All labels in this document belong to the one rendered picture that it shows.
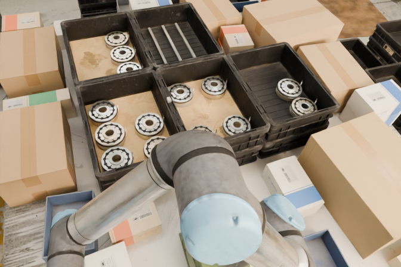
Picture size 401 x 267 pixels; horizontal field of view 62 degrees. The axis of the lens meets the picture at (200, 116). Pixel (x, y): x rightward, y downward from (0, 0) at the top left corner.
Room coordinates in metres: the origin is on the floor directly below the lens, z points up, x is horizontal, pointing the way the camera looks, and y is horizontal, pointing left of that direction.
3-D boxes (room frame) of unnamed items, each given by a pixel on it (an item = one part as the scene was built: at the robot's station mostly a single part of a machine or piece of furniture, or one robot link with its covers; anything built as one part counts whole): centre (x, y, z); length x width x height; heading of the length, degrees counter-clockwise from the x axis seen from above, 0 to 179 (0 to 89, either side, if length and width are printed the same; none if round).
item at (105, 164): (0.57, 0.26, 0.86); 0.10 x 0.10 x 0.01
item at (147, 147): (0.63, 0.13, 0.86); 0.10 x 0.10 x 0.01
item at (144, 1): (1.46, 0.31, 0.85); 0.20 x 0.12 x 0.09; 113
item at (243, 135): (0.84, -0.03, 0.92); 0.40 x 0.30 x 0.02; 27
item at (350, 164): (0.64, -0.63, 0.80); 0.40 x 0.30 x 0.20; 30
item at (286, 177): (0.61, -0.36, 0.74); 0.20 x 0.12 x 0.09; 26
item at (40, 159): (0.61, 0.56, 0.78); 0.30 x 0.22 x 0.16; 24
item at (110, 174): (0.70, 0.24, 0.92); 0.40 x 0.30 x 0.02; 27
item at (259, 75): (0.98, -0.29, 0.87); 0.40 x 0.30 x 0.11; 27
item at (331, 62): (1.19, -0.57, 0.78); 0.30 x 0.22 x 0.16; 22
